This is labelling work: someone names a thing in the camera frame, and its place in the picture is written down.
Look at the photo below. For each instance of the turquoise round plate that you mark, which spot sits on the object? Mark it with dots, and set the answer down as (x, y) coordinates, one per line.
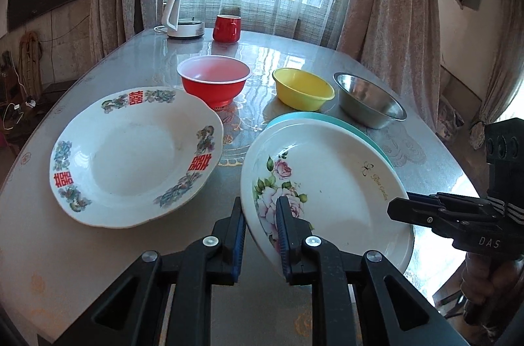
(333, 120)

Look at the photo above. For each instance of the right hand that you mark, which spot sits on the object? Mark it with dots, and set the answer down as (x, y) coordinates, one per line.
(493, 290)

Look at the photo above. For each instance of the stainless steel bowl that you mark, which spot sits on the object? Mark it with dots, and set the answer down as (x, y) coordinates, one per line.
(366, 102)

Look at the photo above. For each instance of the white patterned deep plate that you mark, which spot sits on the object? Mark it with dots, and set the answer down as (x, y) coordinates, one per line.
(135, 156)

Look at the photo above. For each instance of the white rose plate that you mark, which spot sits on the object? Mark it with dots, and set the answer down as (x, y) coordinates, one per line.
(332, 178)

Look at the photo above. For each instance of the right brown curtain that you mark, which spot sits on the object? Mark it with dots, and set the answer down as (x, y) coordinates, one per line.
(399, 42)

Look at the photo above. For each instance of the wooden folding chair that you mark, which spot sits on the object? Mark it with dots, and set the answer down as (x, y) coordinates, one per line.
(30, 54)

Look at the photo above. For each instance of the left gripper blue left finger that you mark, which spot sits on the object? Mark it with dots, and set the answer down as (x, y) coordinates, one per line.
(238, 226)

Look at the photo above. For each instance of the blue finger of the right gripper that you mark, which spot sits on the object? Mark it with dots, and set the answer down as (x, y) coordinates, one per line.
(422, 211)
(425, 196)

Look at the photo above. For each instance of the lace table mat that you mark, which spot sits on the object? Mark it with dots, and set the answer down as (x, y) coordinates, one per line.
(257, 105)

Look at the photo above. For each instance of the white glass kettle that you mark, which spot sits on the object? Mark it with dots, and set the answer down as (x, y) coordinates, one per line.
(184, 19)

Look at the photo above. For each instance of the red mug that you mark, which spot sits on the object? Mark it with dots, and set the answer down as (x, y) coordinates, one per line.
(227, 28)

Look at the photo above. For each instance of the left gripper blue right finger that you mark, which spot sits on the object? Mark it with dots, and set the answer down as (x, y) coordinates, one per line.
(287, 237)

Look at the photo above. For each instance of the yellow plastic bowl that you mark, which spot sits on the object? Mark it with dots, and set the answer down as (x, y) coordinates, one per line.
(301, 90)

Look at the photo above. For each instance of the red plastic bowl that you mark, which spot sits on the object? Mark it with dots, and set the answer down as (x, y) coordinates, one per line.
(215, 79)

